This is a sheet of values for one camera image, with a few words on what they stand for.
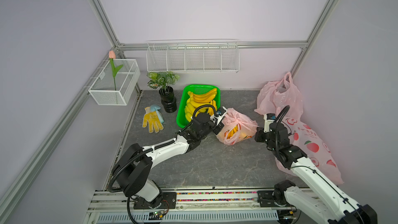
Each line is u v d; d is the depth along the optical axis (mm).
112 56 826
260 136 723
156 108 1084
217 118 656
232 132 846
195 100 1084
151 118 1046
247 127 801
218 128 708
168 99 1004
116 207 732
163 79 896
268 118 703
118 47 935
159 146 502
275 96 1082
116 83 820
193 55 986
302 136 790
